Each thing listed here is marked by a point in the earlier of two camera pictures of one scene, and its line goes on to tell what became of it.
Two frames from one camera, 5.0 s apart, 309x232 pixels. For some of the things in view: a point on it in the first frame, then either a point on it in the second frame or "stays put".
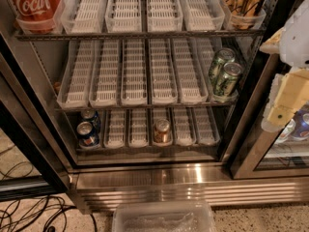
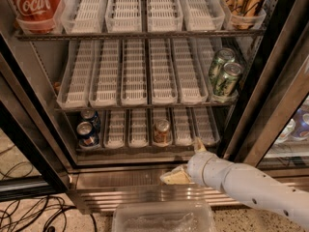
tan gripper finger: (293, 94) -> (177, 176)
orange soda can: (161, 130) stays put
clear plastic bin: (163, 217) stays put
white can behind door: (287, 131) stays put
